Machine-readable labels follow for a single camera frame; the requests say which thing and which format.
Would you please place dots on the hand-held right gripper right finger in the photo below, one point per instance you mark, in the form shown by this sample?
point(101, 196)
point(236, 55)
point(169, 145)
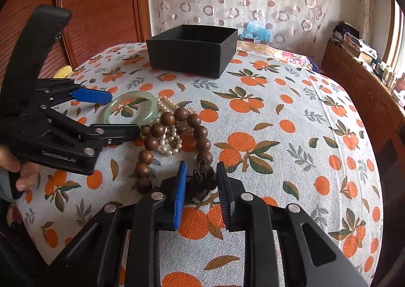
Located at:
point(223, 198)

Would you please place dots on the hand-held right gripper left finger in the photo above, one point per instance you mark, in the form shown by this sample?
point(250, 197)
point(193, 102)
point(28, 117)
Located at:
point(179, 198)

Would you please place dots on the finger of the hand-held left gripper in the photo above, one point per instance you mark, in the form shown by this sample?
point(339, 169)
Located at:
point(120, 133)
point(91, 96)

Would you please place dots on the pale green jade bangle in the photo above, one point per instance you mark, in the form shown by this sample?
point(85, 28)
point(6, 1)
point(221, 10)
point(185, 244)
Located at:
point(152, 106)

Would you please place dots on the black cardboard box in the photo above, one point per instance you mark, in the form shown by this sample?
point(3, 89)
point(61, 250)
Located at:
point(189, 53)

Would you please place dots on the person's left hand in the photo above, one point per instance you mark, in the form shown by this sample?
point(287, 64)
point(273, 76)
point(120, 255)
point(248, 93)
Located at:
point(28, 176)

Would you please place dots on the yellow pillow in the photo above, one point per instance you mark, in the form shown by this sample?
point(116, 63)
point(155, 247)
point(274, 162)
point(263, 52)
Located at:
point(63, 72)

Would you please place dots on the brown wooden wardrobe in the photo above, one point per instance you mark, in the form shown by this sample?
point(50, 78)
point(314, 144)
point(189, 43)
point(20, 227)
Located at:
point(101, 5)

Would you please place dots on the floral bed blanket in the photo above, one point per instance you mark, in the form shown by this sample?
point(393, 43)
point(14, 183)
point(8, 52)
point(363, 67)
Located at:
point(284, 53)

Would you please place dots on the navy blue blanket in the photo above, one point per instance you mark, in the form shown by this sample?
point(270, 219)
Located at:
point(316, 67)

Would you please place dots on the blue plastic bag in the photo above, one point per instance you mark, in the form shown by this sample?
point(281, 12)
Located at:
point(256, 32)

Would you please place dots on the long wooden cabinet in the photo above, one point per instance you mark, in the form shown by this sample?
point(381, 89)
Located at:
point(348, 75)

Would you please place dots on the cardboard box with cloths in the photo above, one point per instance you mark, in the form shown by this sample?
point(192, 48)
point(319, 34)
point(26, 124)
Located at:
point(360, 48)

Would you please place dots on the pile of dark clothes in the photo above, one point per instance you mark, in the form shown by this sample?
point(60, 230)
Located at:
point(343, 31)

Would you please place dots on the row of small bottles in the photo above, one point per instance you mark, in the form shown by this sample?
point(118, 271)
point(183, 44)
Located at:
point(387, 73)

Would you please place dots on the wooden frame window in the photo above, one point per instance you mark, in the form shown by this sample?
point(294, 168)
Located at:
point(399, 53)

